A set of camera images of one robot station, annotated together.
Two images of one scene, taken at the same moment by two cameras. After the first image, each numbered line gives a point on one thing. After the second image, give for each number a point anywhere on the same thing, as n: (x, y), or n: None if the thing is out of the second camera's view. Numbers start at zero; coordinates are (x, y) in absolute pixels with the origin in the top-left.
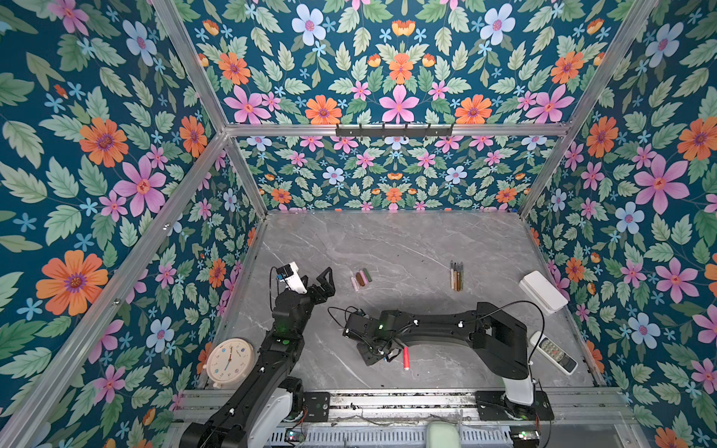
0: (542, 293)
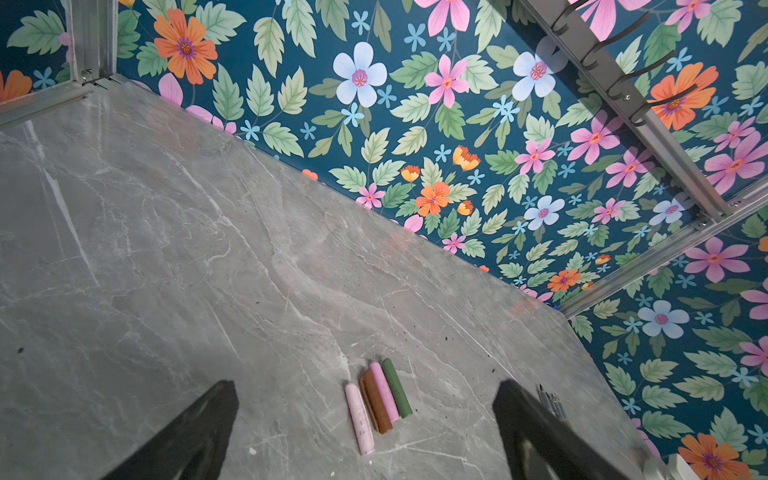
0: (675, 468)
